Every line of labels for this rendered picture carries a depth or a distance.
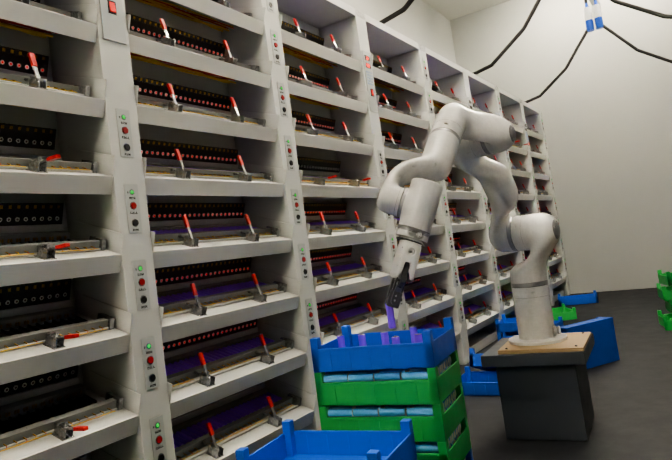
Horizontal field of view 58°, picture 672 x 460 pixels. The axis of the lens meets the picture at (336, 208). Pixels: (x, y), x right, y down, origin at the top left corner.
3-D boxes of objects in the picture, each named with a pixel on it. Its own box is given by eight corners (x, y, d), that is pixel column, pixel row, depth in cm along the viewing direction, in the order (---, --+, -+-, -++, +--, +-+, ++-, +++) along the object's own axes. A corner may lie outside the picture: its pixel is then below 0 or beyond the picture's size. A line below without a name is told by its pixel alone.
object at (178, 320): (297, 308, 204) (303, 268, 203) (159, 344, 152) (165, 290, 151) (251, 294, 214) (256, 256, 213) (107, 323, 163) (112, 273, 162)
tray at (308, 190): (378, 198, 266) (381, 176, 266) (299, 197, 215) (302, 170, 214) (339, 191, 277) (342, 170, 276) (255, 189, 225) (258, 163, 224)
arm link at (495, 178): (538, 256, 202) (493, 260, 212) (545, 232, 210) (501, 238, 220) (481, 135, 180) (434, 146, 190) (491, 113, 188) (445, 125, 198)
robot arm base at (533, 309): (573, 333, 206) (565, 279, 208) (559, 345, 191) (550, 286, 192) (518, 335, 217) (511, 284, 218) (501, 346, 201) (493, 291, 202)
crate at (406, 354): (457, 348, 150) (452, 316, 150) (434, 367, 131) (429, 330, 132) (348, 354, 162) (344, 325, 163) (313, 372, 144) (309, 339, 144)
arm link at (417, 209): (393, 222, 153) (429, 232, 151) (408, 172, 154) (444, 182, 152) (396, 226, 161) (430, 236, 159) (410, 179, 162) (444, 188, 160)
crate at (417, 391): (462, 381, 149) (457, 348, 150) (440, 404, 131) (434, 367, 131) (352, 385, 162) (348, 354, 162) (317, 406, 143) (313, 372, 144)
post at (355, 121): (418, 395, 267) (364, 13, 280) (409, 401, 259) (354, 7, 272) (379, 395, 278) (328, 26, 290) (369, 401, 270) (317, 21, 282)
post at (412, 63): (471, 360, 327) (424, 46, 340) (465, 364, 319) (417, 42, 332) (437, 361, 337) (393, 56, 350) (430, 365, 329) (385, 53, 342)
